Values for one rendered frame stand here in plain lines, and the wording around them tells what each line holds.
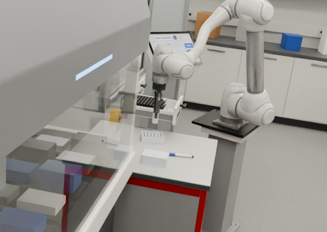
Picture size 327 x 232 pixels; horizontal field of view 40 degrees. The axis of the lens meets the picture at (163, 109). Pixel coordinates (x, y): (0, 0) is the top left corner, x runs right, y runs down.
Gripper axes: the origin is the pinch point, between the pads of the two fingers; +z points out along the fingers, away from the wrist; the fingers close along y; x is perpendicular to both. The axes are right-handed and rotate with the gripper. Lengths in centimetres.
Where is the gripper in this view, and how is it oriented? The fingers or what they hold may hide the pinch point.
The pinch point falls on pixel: (155, 116)
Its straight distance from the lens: 253.6
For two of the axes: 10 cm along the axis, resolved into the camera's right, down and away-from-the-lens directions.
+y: -1.1, -3.1, 9.4
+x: -9.9, -0.8, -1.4
